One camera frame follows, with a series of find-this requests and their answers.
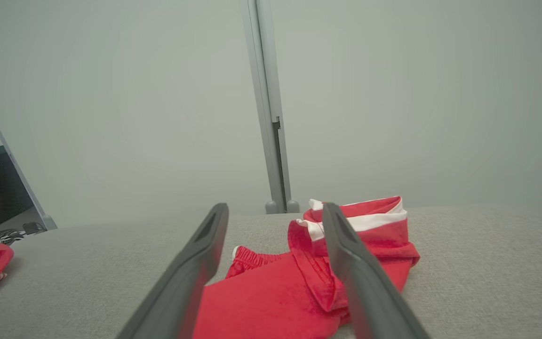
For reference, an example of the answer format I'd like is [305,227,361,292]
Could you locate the grey partition post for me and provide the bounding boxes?
[243,0,300,215]

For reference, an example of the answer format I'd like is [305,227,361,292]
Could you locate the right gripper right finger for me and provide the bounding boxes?
[322,202,430,339]

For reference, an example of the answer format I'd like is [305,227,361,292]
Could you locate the floor cable bundle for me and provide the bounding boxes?
[0,221,47,246]

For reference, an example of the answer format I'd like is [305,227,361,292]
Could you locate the red white-striped shorts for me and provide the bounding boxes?
[192,196,421,339]

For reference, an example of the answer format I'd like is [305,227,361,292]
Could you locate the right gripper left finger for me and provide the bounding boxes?
[116,203,230,339]

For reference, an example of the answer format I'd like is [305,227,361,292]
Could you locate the grey slanted desk leg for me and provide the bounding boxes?
[0,71,58,231]

